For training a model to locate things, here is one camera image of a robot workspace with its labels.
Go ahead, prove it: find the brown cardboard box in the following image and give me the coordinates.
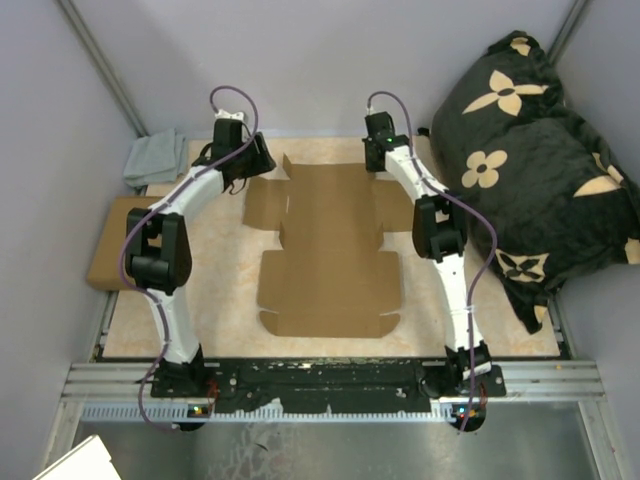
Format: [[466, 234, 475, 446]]
[[86, 196, 160, 291], [243, 160, 413, 338]]

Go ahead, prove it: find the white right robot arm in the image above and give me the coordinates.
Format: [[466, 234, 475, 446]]
[[363, 109, 492, 396]]

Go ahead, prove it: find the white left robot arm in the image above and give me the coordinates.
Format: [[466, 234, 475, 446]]
[[121, 112, 276, 397]]

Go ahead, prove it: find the folded brown cardboard box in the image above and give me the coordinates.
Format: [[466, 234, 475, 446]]
[[86, 196, 160, 291]]

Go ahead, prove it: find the grey folded cloth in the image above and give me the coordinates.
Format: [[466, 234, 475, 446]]
[[123, 129, 187, 188]]

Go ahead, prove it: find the black floral pillow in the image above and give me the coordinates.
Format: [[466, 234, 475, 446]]
[[430, 31, 639, 334]]

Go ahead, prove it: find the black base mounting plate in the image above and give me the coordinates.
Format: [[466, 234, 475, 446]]
[[151, 357, 506, 413]]

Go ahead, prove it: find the white board corner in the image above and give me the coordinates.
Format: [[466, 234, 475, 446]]
[[36, 435, 121, 480]]

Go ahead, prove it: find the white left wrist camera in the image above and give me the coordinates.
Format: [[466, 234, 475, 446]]
[[214, 109, 247, 123]]

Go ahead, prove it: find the aluminium rail frame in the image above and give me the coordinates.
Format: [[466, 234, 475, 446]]
[[59, 294, 609, 401]]

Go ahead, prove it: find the white slotted cable duct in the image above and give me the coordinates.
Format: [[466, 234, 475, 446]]
[[80, 399, 467, 424]]

